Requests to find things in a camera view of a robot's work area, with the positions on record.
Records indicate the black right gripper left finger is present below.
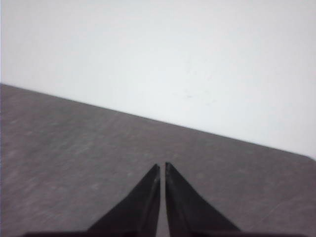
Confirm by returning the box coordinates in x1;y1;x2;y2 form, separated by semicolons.
88;164;160;237

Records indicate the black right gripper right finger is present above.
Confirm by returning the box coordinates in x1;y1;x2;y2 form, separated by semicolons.
165;162;241;237

